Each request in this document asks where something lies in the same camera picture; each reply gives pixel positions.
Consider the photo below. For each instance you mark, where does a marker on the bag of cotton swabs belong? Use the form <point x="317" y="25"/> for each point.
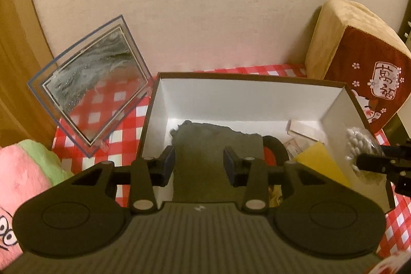
<point x="359" y="140"/>

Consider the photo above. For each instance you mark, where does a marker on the yellow-brown soft item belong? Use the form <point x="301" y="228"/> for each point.
<point x="274" y="195"/>

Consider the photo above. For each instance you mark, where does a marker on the red checkered tablecloth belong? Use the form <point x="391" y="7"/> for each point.
<point x="126" y="140"/>

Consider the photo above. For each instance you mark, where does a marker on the dark grey fuzzy item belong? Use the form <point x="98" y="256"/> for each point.
<point x="181" y="129"/>

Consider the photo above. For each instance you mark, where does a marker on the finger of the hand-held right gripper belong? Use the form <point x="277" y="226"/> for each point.
<point x="398" y="152"/>
<point x="375" y="163"/>

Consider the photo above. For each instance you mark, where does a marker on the brown cat print cushion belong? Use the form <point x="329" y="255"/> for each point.
<point x="353" y="46"/>

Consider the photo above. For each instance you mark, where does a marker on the pink and green plush toy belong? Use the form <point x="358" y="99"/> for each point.
<point x="22" y="177"/>

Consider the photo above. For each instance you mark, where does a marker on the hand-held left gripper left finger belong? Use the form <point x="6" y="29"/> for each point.
<point x="167" y="165"/>

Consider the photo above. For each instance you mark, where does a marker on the white cardboard box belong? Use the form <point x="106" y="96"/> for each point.
<point x="240" y="100"/>

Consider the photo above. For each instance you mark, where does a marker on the olive grey cloth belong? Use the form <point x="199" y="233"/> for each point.
<point x="205" y="139"/>

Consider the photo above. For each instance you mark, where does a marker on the floral tissue pack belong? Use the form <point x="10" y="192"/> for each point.
<point x="385" y="266"/>

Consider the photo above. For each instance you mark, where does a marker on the small white box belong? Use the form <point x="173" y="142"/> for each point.
<point x="306" y="129"/>

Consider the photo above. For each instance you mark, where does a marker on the yellow sponge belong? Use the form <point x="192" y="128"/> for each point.
<point x="321" y="161"/>

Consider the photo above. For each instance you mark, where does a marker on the black and red round item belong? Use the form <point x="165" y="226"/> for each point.
<point x="276" y="145"/>

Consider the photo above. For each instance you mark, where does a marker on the clear sand art frame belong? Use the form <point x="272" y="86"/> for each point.
<point x="93" y="78"/>

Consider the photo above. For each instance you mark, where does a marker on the pink printed packet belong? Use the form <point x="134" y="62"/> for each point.
<point x="293" y="148"/>

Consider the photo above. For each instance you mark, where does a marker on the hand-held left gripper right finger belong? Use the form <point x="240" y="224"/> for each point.
<point x="231" y="165"/>

